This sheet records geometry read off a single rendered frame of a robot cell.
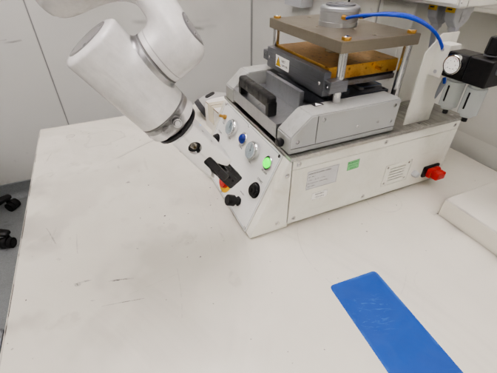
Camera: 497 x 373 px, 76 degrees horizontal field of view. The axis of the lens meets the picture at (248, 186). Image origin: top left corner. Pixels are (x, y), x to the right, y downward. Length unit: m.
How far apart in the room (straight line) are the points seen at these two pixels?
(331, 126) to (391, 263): 0.29
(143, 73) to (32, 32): 1.65
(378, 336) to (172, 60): 0.50
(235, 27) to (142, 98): 1.80
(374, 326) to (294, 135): 0.34
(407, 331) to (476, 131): 0.70
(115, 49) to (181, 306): 0.40
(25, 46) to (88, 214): 1.40
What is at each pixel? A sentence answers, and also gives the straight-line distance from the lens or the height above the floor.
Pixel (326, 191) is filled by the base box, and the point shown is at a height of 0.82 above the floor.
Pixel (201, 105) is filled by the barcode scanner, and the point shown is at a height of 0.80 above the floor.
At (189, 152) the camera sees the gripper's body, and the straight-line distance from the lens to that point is 0.50.
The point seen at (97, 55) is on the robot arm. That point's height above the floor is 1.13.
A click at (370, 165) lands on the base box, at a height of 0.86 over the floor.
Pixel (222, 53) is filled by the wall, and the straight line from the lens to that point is 2.22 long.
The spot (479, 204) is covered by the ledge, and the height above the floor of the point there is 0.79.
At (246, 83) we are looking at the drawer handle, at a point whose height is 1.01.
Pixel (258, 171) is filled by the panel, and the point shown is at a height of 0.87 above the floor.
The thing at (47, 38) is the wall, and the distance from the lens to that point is 2.07.
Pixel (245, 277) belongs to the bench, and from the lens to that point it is 0.61.
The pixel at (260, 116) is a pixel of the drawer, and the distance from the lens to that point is 0.67.
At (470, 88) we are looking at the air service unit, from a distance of 0.71.
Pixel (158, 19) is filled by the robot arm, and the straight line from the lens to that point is 0.45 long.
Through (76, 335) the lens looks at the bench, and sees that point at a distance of 0.61.
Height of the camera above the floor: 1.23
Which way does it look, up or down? 36 degrees down
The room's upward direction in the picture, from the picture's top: straight up
